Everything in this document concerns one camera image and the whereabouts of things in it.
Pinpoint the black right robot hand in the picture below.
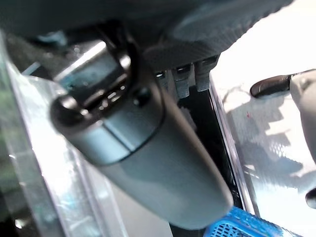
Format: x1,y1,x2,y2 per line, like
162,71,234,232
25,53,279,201
0,0,294,229

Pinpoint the blue plastic shopping basket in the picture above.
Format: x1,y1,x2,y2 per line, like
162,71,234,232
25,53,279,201
204,206,299,237

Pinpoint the grey left robot leg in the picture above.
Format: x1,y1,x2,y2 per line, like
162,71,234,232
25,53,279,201
305,188,316,209

